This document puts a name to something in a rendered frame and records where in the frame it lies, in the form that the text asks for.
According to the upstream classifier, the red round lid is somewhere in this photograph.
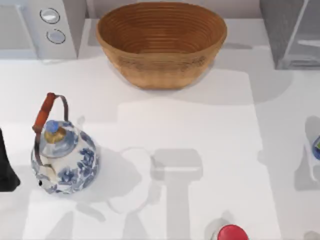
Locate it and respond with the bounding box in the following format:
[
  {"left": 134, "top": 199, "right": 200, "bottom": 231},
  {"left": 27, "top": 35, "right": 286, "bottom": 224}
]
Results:
[{"left": 216, "top": 224, "right": 250, "bottom": 240}]

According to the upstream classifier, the large round microwave knob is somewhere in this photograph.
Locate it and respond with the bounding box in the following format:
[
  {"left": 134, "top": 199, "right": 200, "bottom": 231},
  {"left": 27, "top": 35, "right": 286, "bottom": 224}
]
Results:
[{"left": 39, "top": 7, "right": 61, "bottom": 25}]

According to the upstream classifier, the pale microwave oven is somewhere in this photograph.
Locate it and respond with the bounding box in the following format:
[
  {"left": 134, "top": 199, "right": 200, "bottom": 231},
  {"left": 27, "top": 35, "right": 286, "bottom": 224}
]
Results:
[{"left": 0, "top": 0, "right": 88, "bottom": 61}]

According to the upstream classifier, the small round microwave knob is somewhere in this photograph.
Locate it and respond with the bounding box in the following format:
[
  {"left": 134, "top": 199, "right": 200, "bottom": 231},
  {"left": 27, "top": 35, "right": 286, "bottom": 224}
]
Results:
[{"left": 45, "top": 28, "right": 67, "bottom": 45}]

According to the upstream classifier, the blue and white teapot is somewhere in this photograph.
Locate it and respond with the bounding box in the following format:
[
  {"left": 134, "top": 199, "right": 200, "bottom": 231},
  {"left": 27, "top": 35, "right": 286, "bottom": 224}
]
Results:
[{"left": 30, "top": 92, "right": 100, "bottom": 195}]

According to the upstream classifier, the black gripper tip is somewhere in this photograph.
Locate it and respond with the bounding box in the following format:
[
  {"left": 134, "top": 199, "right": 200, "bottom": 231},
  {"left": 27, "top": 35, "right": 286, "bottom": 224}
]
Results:
[{"left": 0, "top": 127, "right": 21, "bottom": 193}]

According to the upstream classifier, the brown woven basket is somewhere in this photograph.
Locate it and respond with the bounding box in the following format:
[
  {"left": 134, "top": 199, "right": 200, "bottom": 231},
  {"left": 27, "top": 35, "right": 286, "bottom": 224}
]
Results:
[{"left": 96, "top": 3, "right": 228, "bottom": 90}]

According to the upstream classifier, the blue and green can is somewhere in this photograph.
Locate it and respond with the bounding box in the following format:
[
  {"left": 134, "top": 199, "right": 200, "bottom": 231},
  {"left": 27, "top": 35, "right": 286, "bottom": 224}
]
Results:
[{"left": 311, "top": 135, "right": 320, "bottom": 160}]

